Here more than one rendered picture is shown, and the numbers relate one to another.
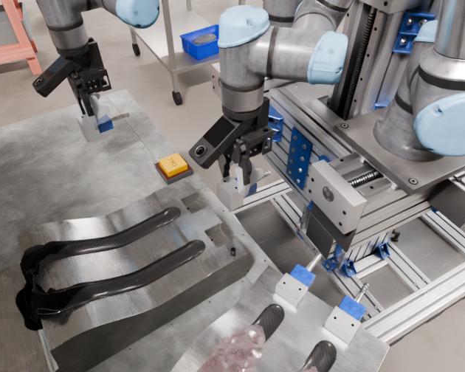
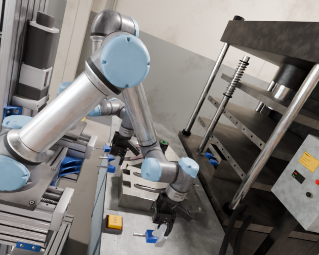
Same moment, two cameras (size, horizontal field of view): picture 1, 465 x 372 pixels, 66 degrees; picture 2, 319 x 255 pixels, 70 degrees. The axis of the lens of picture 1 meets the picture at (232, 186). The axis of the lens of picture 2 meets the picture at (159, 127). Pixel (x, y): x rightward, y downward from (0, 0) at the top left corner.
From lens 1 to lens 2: 1.59 m
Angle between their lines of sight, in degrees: 112
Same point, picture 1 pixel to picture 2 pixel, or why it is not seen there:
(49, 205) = (180, 246)
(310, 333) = not seen: hidden behind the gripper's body
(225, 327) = (139, 160)
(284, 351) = (128, 154)
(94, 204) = not seen: hidden behind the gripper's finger
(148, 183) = (129, 227)
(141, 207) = (146, 195)
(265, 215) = not seen: outside the picture
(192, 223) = (132, 179)
